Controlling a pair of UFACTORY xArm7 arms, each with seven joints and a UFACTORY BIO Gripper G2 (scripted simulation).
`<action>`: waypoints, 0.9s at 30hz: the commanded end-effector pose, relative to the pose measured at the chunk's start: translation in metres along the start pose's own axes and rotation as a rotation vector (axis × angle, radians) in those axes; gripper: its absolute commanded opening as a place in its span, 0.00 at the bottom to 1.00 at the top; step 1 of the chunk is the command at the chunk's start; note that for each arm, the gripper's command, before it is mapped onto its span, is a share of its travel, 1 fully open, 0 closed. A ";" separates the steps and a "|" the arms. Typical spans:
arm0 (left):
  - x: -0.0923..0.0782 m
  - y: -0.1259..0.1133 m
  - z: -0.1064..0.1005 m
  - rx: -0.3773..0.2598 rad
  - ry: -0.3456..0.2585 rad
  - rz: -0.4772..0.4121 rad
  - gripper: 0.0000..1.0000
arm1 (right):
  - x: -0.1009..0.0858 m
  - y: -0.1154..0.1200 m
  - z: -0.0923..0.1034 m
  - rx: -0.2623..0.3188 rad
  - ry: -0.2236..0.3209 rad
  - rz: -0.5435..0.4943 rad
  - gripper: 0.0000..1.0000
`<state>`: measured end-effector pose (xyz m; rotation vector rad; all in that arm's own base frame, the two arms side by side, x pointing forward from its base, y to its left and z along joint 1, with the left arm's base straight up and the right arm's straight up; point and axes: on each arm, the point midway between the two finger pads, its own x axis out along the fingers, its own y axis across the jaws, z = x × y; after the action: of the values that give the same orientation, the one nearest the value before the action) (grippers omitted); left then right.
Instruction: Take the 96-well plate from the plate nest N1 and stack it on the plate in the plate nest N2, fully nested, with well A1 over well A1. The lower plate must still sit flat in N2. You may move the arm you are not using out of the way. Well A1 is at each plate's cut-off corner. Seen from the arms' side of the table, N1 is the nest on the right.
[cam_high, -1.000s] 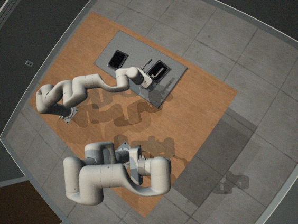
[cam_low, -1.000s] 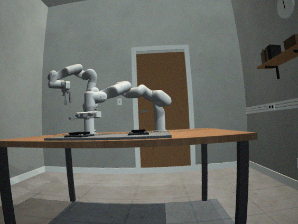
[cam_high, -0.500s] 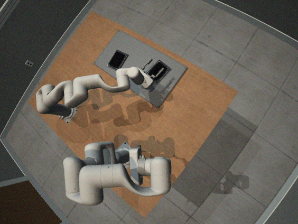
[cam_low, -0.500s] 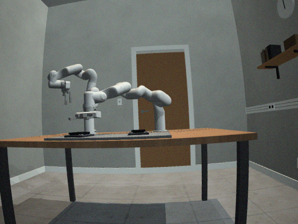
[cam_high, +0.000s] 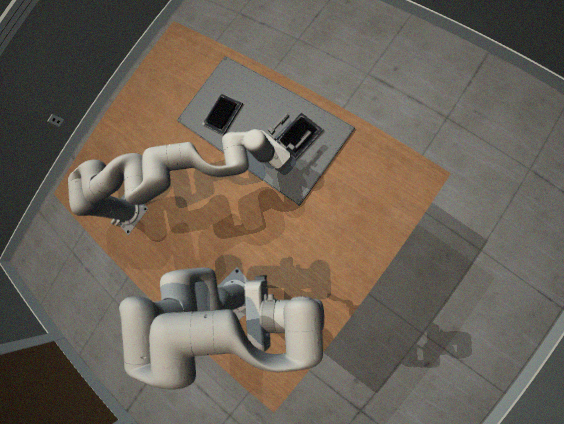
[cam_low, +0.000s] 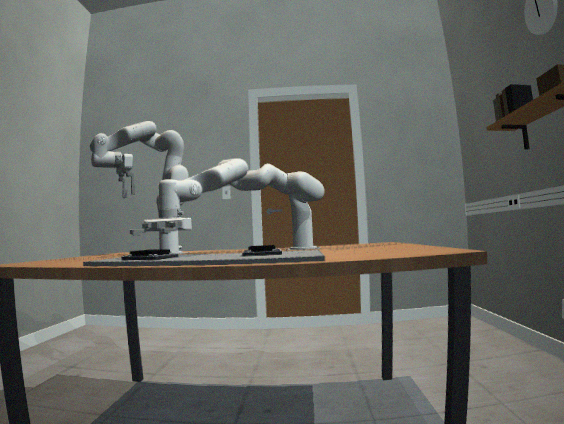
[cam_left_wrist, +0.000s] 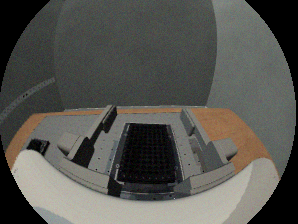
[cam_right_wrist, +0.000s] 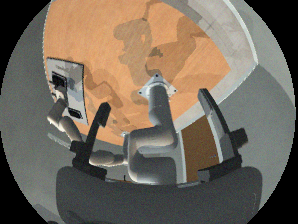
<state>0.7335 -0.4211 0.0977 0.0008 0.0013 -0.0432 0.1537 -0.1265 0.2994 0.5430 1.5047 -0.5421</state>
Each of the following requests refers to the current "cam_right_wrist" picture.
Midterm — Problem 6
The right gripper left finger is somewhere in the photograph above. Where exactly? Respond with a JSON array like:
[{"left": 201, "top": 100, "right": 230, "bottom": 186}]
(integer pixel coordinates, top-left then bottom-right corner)
[{"left": 69, "top": 101, "right": 112, "bottom": 181}]

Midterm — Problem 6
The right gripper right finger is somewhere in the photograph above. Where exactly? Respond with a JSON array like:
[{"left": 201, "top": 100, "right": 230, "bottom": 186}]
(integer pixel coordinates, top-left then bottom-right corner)
[{"left": 197, "top": 88, "right": 249, "bottom": 184}]

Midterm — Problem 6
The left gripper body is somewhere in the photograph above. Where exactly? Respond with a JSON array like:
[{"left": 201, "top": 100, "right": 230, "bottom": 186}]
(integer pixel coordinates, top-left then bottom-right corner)
[{"left": 56, "top": 85, "right": 69, "bottom": 109}]

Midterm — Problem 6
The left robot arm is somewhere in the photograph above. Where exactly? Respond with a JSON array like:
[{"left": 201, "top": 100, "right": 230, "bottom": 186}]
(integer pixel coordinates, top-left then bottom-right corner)
[{"left": 48, "top": 99, "right": 129, "bottom": 167}]

